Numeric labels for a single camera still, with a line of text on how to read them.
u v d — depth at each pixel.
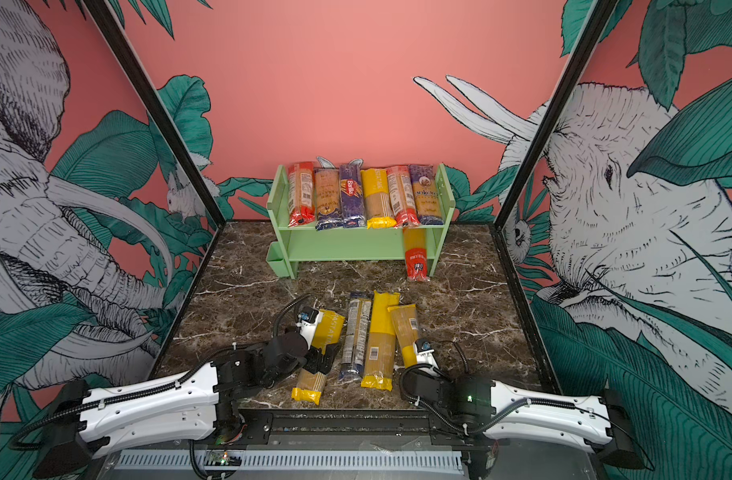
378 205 0.84
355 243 0.96
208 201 1.14
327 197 0.85
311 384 0.78
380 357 0.84
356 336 0.86
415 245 0.95
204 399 0.50
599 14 0.69
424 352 0.69
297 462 0.70
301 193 0.85
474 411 0.51
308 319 0.65
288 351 0.55
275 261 0.98
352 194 0.85
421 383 0.57
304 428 0.75
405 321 0.86
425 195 0.87
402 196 0.85
